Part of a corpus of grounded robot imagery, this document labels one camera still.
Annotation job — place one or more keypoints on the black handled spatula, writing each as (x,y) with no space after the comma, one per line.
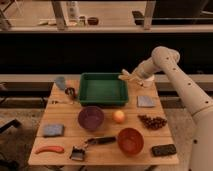
(78,153)

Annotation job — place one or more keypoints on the clear bottle on shelf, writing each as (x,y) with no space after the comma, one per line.
(73,12)

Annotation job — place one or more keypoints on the grey cloth square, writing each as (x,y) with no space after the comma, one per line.
(145,101)

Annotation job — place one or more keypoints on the purple bowl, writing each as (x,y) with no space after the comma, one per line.
(91,118)

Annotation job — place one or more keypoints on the yellow apple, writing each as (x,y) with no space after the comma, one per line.
(118,116)

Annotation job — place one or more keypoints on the blue sponge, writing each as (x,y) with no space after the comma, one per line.
(53,130)

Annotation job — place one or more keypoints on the black sponge block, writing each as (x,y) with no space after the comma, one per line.
(163,150)

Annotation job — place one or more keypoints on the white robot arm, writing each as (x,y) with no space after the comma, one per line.
(198,103)

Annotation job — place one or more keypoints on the small metal cup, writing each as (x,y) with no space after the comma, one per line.
(70,91)

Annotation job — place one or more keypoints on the bunch of dark grapes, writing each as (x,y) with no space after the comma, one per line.
(152,123)

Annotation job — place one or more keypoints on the dark bowl on shelf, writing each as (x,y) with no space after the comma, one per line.
(93,21)

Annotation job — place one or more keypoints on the green plastic tray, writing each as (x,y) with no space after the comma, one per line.
(102,89)

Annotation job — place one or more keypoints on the red bowl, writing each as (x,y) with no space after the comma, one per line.
(130,141)

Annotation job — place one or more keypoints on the white paper cup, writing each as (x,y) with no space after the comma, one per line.
(148,82)

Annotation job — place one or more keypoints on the small jar on shelf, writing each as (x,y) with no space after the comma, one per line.
(82,20)

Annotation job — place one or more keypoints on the yellow banana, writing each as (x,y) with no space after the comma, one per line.
(130,77)

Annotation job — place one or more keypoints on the orange carrot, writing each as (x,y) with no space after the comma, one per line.
(56,149)

